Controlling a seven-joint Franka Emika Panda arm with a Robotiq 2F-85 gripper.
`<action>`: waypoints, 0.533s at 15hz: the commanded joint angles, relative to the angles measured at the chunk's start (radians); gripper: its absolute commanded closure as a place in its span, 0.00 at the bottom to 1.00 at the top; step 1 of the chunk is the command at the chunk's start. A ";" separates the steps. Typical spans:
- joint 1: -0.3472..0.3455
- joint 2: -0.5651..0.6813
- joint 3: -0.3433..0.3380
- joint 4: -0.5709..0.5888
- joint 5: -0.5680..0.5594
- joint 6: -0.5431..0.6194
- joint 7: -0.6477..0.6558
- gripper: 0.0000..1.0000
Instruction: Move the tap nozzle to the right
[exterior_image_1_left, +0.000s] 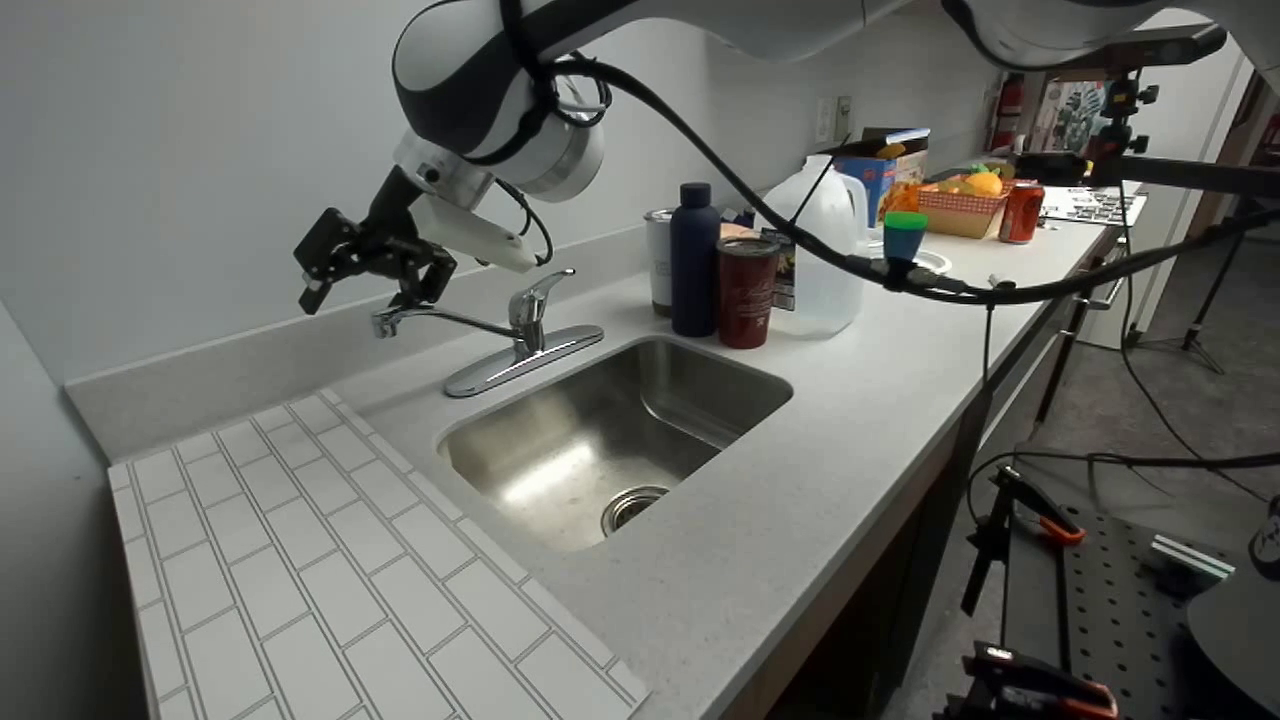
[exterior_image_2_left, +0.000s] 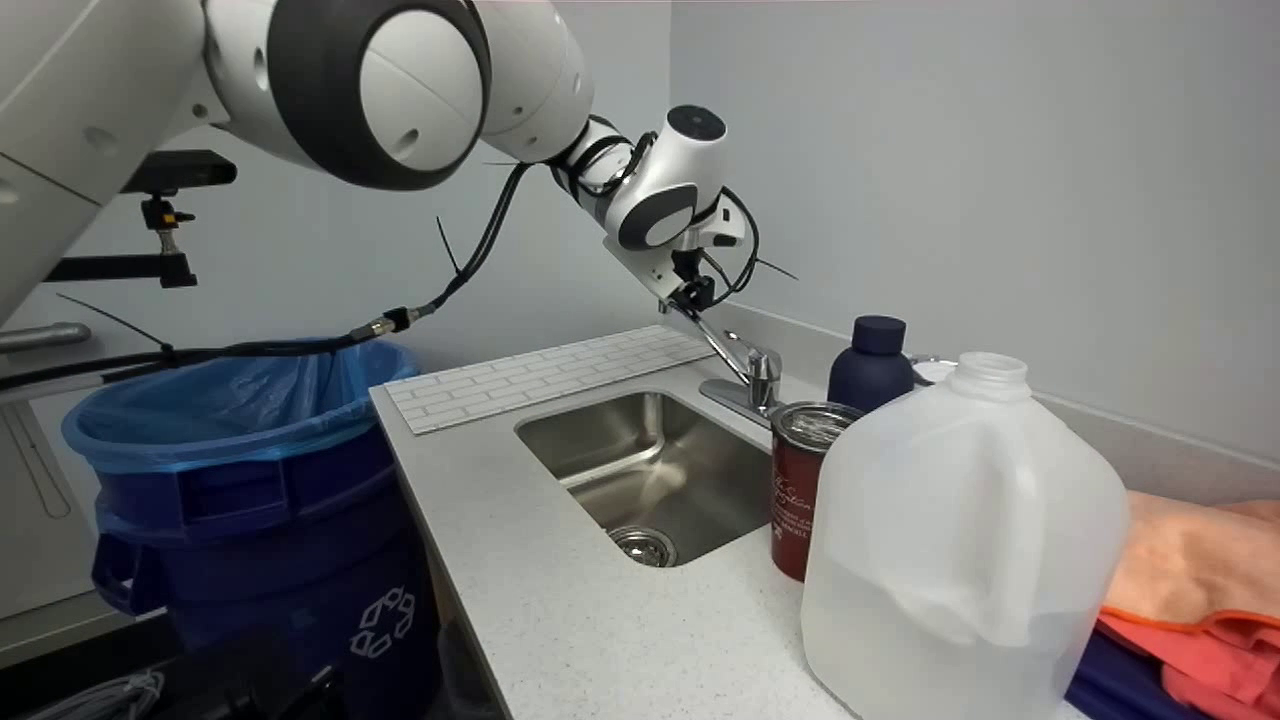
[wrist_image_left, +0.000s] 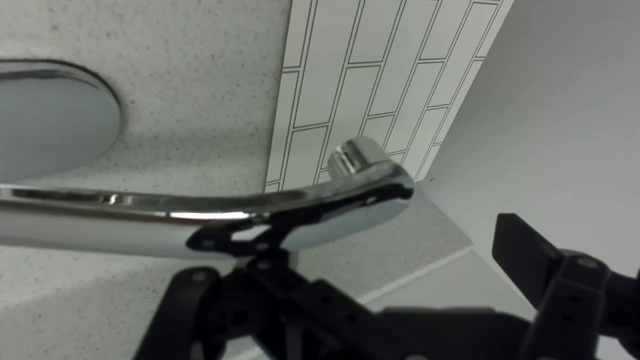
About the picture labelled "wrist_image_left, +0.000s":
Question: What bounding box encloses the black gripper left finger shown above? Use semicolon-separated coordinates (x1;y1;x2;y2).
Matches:
130;248;377;360

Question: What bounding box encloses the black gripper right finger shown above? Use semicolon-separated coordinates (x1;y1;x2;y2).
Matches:
491;212;640;360

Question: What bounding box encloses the chrome faucet handle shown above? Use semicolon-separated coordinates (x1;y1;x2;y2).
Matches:
0;137;419;263

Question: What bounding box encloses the white tile pattern sheet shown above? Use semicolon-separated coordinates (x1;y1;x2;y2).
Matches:
262;0;519;197

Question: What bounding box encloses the stainless steel sink basin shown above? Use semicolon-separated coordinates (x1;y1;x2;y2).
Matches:
0;59;126;187

